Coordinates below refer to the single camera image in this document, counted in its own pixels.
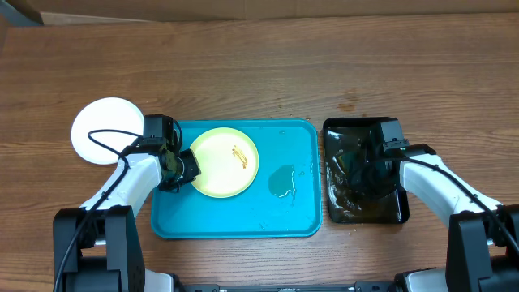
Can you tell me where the white plate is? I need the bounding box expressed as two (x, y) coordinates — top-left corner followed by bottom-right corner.
(71, 97), (144, 165)

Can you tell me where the yellow plate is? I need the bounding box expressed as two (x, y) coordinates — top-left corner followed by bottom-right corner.
(190, 127), (260, 199)

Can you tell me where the black water tray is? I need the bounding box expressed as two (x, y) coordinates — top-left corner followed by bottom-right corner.
(323, 117), (410, 224)

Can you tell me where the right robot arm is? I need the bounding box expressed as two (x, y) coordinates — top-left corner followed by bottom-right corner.
(345, 118), (518, 292)

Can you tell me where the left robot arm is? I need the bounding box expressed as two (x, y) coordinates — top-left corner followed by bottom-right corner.
(53, 114), (200, 292)

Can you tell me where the teal plastic tray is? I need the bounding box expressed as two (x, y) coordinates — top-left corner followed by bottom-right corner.
(151, 119), (322, 239)

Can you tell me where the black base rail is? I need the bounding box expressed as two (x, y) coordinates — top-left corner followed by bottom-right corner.
(174, 281), (407, 292)

